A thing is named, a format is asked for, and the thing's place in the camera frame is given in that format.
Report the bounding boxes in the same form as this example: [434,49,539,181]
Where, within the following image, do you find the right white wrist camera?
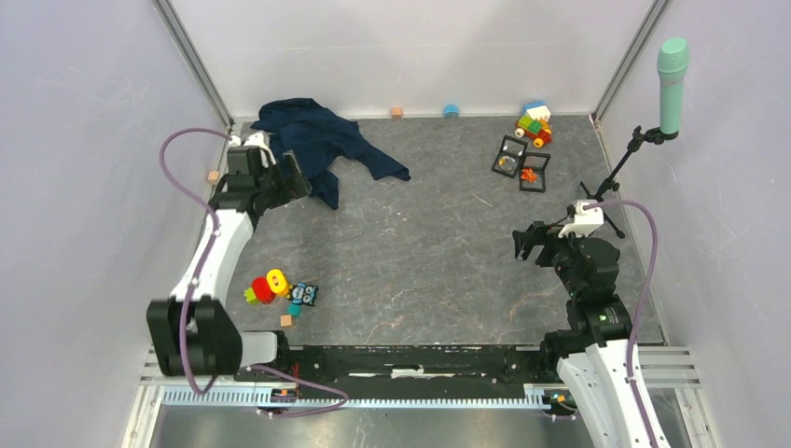
[558,199,604,238]

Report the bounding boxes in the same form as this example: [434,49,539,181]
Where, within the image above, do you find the right black display frame box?
[519,152,551,193]

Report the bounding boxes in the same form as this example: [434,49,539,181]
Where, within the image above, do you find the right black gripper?
[511,219,591,297]

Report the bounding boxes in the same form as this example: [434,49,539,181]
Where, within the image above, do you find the colourful toy block car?
[514,101,552,148]

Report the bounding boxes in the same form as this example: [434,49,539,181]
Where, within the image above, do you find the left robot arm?
[146,146,312,377]

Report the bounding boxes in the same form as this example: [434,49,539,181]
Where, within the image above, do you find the round gold brooch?
[499,157,514,171]

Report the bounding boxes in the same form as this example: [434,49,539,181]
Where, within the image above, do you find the aluminium frame rail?
[121,345,717,447]

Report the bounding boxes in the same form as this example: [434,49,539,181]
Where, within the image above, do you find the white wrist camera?
[558,199,604,238]
[229,132,278,168]

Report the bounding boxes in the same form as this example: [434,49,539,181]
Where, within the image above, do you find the orange flower brooch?
[520,168,538,184]

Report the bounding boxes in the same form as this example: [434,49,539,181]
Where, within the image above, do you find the blue cup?
[442,104,460,119]

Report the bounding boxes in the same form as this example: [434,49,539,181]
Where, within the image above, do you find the black display frame box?
[519,152,551,193]
[491,134,529,178]

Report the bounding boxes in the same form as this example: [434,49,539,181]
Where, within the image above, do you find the left black display frame box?
[491,134,529,178]

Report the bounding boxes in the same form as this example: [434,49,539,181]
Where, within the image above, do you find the red yellow ring stacker toy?
[244,269,291,304]

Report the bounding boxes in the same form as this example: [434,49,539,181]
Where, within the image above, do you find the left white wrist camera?
[229,132,278,168]

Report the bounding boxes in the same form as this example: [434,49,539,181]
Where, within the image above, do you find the blue owl toy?
[288,282,319,307]

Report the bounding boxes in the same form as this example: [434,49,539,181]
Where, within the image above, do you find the black microphone tripod stand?
[579,126,679,202]

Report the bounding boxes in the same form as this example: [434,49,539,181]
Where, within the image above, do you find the mint green microphone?
[656,37,690,135]

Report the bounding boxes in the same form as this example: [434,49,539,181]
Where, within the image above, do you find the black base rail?
[271,344,561,400]

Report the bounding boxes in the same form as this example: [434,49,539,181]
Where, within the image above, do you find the navy blue t-shirt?
[250,98,411,210]

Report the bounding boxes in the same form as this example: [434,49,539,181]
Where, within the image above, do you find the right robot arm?
[512,221,670,447]

